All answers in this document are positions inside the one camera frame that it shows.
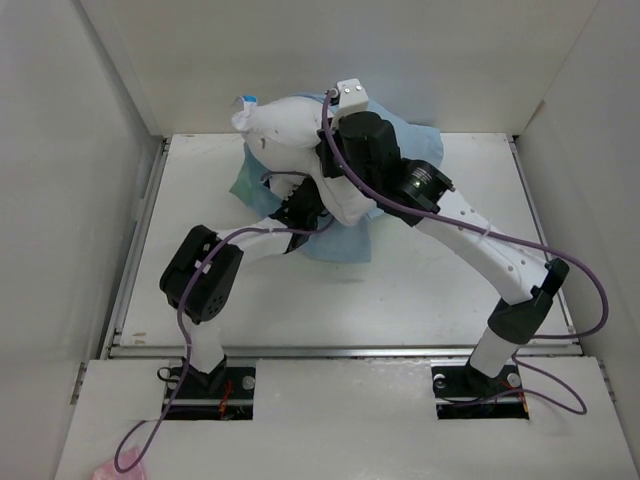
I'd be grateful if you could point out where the light blue pillowcase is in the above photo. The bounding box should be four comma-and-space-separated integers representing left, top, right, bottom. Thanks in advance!
228, 89, 447, 266

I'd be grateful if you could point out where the white pillow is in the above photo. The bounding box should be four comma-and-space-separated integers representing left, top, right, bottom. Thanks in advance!
231, 95, 377, 227

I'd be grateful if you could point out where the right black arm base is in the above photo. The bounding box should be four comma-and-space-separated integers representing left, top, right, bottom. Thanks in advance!
431, 364, 529, 420

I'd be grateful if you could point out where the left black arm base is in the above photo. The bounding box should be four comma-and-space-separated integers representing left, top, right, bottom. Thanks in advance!
165, 364, 256, 421

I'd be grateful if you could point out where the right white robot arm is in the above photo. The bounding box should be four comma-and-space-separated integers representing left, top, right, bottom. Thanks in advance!
316, 111, 569, 394

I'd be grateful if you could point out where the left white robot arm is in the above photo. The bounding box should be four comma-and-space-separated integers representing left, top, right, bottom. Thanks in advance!
159, 179, 328, 397

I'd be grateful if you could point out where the pink plastic bag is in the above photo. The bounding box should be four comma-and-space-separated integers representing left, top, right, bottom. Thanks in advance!
92, 447, 146, 480

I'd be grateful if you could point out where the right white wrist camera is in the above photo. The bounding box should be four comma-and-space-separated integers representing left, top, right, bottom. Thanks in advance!
330, 78, 369, 123

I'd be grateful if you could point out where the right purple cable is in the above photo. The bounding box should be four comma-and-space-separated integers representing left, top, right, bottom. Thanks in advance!
319, 87, 611, 416

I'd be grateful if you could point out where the aluminium front rail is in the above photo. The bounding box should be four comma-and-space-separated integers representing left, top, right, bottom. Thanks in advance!
102, 343, 583, 359

